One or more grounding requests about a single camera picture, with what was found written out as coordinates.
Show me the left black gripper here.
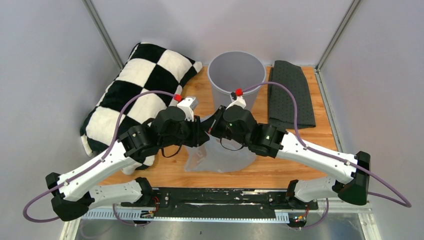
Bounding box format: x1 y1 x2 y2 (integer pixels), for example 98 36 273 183
160 113 211 149

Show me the blue translucent trash bag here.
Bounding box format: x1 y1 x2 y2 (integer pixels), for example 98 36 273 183
184 136 257 173

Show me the grey plastic trash bin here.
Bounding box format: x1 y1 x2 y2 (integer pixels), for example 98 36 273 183
207 51 267 110

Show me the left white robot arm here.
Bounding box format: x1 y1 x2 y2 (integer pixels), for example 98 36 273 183
45 106 210 222

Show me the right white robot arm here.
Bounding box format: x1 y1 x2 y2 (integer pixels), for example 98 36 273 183
200 105 371 209

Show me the dark grey dotted cloth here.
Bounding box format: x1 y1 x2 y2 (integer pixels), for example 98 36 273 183
267 59 317 130

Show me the black white checkered pillow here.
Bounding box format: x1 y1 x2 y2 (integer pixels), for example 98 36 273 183
80 42 203 157

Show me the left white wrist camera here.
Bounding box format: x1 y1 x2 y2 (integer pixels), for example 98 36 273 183
176 96 199 122

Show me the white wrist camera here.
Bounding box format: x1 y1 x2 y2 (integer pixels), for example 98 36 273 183
224 96 247 115
176 96 199 122

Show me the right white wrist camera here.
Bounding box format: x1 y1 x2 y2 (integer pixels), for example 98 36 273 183
224 96 247 115

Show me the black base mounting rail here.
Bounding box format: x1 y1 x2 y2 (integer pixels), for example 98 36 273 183
115 187 320 229

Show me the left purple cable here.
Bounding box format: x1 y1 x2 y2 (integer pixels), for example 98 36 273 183
22 90 183 223

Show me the purple cable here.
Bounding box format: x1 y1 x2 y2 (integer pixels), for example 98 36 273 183
22 90 183 223
234 81 413 209

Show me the left aluminium frame post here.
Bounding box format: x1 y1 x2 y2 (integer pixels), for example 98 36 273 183
82 0 124 69

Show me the aluminium frame post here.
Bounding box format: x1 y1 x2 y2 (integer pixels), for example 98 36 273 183
82 0 124 69
315 0 363 72

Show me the right aluminium frame post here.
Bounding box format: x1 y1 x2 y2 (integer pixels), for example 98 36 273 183
315 0 363 72

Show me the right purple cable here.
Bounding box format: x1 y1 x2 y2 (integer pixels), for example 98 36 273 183
234 81 413 209

